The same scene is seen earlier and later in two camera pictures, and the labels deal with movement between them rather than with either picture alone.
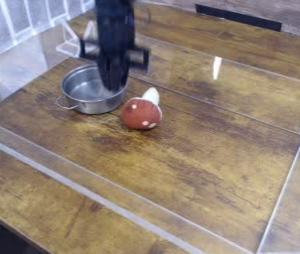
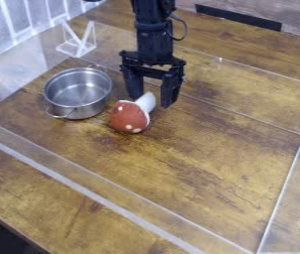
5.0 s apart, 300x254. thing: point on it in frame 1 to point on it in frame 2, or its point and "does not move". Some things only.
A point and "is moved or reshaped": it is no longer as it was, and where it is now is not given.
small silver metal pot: x=85 y=92 is moved or reshaped
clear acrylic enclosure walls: x=187 y=156 does not move
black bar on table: x=239 y=17 does not move
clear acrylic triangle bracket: x=70 y=47 does not move
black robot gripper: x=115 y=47 to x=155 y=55
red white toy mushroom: x=141 y=112 is moved or reshaped
